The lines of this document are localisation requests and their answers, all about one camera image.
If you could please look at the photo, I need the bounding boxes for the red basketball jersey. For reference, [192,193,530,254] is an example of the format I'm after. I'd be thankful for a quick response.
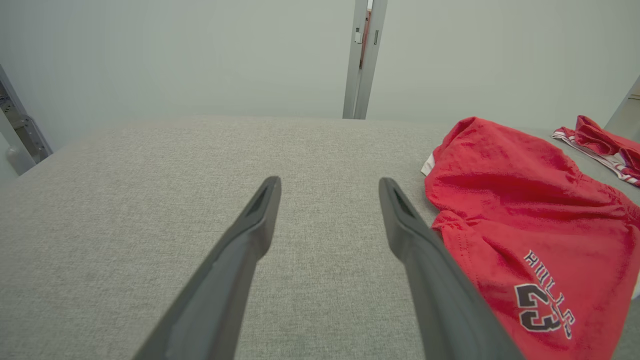
[552,115,640,187]

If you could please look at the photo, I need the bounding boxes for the red basketball shorts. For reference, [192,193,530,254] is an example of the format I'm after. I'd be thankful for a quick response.
[421,116,640,360]

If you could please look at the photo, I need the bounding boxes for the grey partition post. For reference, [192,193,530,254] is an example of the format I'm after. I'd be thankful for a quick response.
[342,0,388,120]
[0,65,53,176]
[604,75,640,143]

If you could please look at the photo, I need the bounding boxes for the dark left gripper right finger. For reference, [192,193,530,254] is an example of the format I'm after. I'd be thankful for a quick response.
[378,177,526,360]

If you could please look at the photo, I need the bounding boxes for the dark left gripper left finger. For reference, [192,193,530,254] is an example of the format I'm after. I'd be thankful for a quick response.
[132,176,282,360]

